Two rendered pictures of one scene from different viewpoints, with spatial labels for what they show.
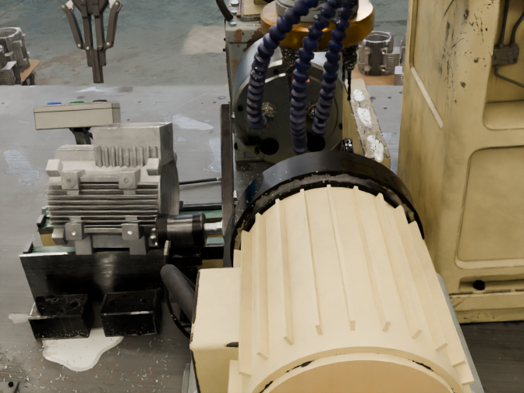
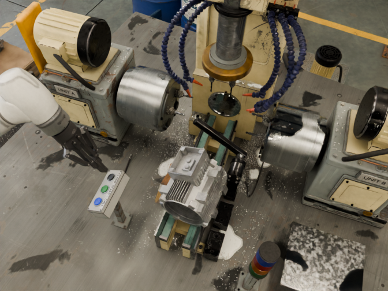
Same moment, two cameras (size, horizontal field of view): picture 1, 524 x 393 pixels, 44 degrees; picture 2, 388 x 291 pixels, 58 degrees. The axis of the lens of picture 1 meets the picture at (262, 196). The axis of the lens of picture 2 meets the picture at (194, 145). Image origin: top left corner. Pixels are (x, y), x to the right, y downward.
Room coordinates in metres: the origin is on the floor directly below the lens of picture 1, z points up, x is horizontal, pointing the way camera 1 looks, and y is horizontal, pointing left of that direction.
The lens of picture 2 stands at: (0.85, 0.83, 2.18)
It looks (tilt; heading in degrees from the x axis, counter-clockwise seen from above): 56 degrees down; 286
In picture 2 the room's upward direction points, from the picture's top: 2 degrees clockwise
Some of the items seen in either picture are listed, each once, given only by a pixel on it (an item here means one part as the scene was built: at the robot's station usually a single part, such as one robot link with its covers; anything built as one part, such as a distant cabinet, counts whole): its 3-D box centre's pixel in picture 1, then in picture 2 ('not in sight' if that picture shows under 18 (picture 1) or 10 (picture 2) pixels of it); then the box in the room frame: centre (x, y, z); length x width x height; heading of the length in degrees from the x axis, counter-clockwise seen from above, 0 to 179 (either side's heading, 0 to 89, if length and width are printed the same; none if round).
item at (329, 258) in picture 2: not in sight; (319, 268); (0.49, 0.36, 0.86); 0.27 x 0.24 x 0.12; 178
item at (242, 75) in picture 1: (288, 87); (140, 95); (1.36, -0.08, 1.04); 0.37 x 0.25 x 0.25; 178
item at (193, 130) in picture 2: not in sight; (197, 123); (1.12, -0.14, 0.86); 0.07 x 0.06 x 0.12; 178
